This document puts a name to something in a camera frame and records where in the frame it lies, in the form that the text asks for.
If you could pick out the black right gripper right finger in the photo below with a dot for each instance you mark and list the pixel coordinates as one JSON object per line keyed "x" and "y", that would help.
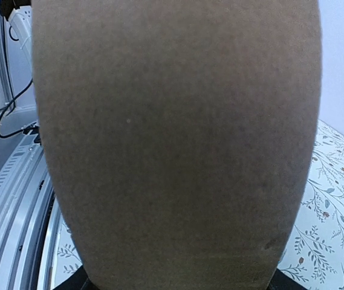
{"x": 280, "y": 281}

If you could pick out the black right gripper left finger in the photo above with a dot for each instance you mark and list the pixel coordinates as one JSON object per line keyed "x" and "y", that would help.
{"x": 77, "y": 281}

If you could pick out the brown cardboard box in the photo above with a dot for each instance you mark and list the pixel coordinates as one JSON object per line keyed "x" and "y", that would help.
{"x": 178, "y": 134}

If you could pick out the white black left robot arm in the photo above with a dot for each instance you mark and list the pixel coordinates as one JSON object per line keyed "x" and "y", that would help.
{"x": 15, "y": 17}

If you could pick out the floral patterned table mat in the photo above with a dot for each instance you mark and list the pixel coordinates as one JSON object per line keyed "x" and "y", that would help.
{"x": 314, "y": 255}

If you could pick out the front aluminium rail frame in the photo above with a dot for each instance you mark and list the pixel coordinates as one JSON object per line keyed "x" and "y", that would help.
{"x": 28, "y": 213}

